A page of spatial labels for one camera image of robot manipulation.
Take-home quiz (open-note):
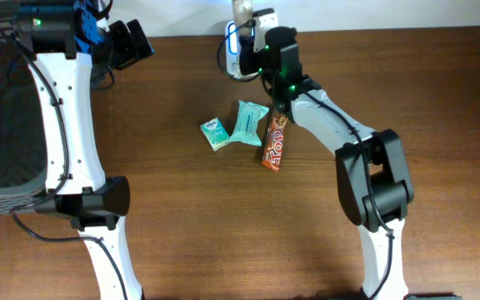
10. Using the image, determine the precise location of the teal wet wipes packet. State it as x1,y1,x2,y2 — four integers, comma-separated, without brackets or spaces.
230,100,269,147

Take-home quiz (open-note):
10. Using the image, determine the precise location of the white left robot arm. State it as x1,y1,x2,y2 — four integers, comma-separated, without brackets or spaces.
12,1,153,299

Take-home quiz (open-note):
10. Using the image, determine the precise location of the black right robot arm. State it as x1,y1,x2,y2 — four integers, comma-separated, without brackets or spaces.
238,24,414,299

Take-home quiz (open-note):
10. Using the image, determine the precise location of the white floral cream tube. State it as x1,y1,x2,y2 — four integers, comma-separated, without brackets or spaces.
232,0,253,27

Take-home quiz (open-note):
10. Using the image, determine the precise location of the orange chocolate bar wrapper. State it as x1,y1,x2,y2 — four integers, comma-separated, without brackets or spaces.
262,110,288,173

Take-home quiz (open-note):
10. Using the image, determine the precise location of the dark grey plastic basket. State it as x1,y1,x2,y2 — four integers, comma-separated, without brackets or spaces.
0,1,48,215

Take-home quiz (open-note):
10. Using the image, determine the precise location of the white barcode scanner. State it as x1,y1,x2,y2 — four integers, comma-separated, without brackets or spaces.
225,21,241,79

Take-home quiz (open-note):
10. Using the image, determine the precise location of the small teal tissue pack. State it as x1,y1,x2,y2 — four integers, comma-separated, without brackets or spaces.
200,117,230,152

